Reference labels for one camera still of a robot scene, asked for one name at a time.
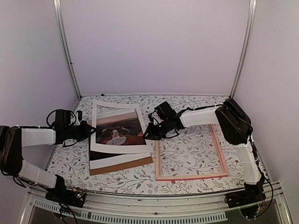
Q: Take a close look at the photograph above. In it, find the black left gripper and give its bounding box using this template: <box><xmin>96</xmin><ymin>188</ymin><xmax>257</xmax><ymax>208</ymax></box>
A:
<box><xmin>64</xmin><ymin>120</ymin><xmax>97</xmax><ymax>142</ymax></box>

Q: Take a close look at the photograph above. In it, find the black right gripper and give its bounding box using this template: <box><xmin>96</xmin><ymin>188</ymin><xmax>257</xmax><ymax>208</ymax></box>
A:
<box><xmin>143</xmin><ymin>119</ymin><xmax>171</xmax><ymax>140</ymax></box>

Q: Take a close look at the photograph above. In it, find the white photo mat board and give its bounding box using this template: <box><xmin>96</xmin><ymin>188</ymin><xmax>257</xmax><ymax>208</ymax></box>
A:
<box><xmin>90</xmin><ymin>100</ymin><xmax>151</xmax><ymax>154</ymax></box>

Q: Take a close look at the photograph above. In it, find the brown cardboard backing board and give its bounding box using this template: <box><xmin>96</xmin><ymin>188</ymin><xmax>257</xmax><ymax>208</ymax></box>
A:
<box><xmin>90</xmin><ymin>156</ymin><xmax>153</xmax><ymax>175</ymax></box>

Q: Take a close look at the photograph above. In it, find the landscape photo print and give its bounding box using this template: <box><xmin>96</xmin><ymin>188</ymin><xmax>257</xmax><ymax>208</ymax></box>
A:
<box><xmin>90</xmin><ymin>111</ymin><xmax>150</xmax><ymax>170</ymax></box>

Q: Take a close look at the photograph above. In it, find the pink wooden picture frame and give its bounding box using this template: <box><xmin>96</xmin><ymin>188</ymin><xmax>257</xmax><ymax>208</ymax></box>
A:
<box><xmin>155</xmin><ymin>124</ymin><xmax>228</xmax><ymax>182</ymax></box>

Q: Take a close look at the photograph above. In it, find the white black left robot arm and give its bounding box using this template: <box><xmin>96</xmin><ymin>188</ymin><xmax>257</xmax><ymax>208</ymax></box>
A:
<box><xmin>0</xmin><ymin>121</ymin><xmax>96</xmax><ymax>203</ymax></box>

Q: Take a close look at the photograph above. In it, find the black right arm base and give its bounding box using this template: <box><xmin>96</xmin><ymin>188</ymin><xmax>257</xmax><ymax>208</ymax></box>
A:
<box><xmin>224</xmin><ymin>184</ymin><xmax>266</xmax><ymax>219</ymax></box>

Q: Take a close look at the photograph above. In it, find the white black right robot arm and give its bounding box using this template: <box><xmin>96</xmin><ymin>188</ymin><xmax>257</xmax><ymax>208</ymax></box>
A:
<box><xmin>143</xmin><ymin>98</ymin><xmax>265</xmax><ymax>203</ymax></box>

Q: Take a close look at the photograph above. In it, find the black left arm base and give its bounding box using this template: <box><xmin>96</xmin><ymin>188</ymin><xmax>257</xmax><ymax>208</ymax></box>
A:
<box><xmin>45</xmin><ymin>187</ymin><xmax>86</xmax><ymax>208</ymax></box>

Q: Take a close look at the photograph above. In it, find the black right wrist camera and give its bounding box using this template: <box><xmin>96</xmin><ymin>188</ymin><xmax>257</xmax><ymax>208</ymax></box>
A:
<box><xmin>148</xmin><ymin>101</ymin><xmax>177</xmax><ymax>122</ymax></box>

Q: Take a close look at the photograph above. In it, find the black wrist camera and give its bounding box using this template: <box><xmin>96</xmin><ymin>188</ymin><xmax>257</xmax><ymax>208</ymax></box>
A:
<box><xmin>46</xmin><ymin>109</ymin><xmax>77</xmax><ymax>127</ymax></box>
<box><xmin>148</xmin><ymin>101</ymin><xmax>177</xmax><ymax>122</ymax></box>

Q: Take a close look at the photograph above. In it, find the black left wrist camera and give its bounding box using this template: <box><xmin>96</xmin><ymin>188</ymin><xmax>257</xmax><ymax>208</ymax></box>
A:
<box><xmin>46</xmin><ymin>109</ymin><xmax>77</xmax><ymax>127</ymax></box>

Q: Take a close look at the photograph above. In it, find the aluminium front table rail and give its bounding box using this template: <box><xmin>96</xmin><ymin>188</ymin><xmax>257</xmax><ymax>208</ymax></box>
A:
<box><xmin>20</xmin><ymin>182</ymin><xmax>293</xmax><ymax>224</ymax></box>

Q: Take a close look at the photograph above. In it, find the left aluminium corner post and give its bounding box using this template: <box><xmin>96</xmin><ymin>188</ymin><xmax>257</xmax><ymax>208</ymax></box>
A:
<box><xmin>53</xmin><ymin>0</ymin><xmax>82</xmax><ymax>99</ymax></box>

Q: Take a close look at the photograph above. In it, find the aluminium corner post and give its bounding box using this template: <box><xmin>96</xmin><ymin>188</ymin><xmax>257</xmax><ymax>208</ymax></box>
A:
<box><xmin>53</xmin><ymin>0</ymin><xmax>82</xmax><ymax>99</ymax></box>
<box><xmin>229</xmin><ymin>0</ymin><xmax>257</xmax><ymax>98</ymax></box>

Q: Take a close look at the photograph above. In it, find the right aluminium corner post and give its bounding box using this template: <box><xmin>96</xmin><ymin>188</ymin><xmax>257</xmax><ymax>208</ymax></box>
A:
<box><xmin>229</xmin><ymin>0</ymin><xmax>257</xmax><ymax>98</ymax></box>

